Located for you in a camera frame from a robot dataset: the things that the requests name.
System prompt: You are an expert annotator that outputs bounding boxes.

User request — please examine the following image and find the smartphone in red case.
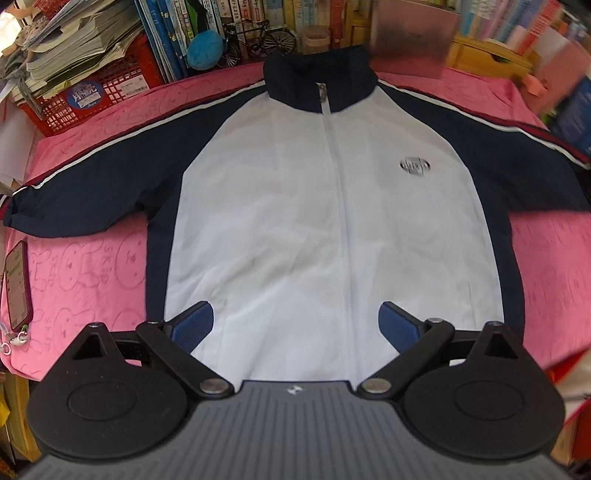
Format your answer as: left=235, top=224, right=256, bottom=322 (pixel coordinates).
left=2, top=240, right=35, bottom=331

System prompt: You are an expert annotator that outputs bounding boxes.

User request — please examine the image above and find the white keychain charm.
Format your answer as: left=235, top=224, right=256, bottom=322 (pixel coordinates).
left=0, top=325, right=31, bottom=356

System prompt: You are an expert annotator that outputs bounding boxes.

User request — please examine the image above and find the black miniature bicycle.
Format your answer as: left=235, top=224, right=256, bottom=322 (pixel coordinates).
left=222, top=19, right=297, bottom=65

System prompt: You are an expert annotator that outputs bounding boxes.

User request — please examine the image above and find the row of books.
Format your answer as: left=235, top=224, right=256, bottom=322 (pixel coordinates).
left=136, top=0, right=591, bottom=81

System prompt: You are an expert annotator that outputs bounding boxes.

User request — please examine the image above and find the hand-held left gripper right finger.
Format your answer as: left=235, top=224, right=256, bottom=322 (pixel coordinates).
left=358, top=301, right=522, bottom=400

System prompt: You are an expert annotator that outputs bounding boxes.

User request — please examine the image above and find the yellow wooden organizer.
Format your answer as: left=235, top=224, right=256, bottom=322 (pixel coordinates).
left=445, top=36, right=541, bottom=81

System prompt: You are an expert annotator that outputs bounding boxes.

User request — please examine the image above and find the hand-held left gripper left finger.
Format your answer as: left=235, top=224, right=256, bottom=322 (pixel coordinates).
left=70, top=300, right=234, bottom=399

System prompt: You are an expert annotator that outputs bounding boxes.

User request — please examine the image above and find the pink printed blanket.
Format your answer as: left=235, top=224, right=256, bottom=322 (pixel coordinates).
left=0, top=59, right=591, bottom=384

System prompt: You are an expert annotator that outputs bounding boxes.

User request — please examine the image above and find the blue plush ball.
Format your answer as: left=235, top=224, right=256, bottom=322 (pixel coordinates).
left=187, top=32, right=224, bottom=71

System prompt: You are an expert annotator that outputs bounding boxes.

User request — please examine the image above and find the stack of magazines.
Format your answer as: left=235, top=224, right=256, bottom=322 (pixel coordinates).
left=0, top=0, right=147, bottom=104

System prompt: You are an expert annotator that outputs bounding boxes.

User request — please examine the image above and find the white and navy zip jacket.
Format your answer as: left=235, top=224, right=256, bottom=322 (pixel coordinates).
left=0, top=46, right=591, bottom=388

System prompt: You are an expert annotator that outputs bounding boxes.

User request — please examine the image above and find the red plastic crate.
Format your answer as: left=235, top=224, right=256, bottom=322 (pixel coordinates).
left=17, top=32, right=168, bottom=138

